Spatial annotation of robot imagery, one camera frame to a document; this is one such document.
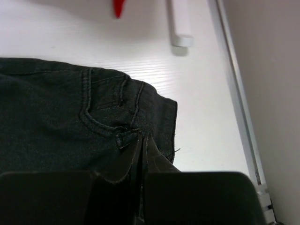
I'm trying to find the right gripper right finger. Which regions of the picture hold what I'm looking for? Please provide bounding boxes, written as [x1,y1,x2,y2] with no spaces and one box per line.
[142,134,182,225]

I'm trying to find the white and silver clothes rack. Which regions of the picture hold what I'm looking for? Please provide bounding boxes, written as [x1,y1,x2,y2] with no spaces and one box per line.
[167,0,194,48]

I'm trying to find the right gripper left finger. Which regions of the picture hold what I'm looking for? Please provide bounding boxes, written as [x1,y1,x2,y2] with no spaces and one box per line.
[86,133,142,225]

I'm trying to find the red garment with white stripes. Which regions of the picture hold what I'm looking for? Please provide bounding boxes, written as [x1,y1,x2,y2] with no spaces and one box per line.
[112,0,127,19]

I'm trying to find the black denim trousers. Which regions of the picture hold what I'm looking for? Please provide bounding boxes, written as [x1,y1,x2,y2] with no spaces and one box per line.
[0,58,178,172]

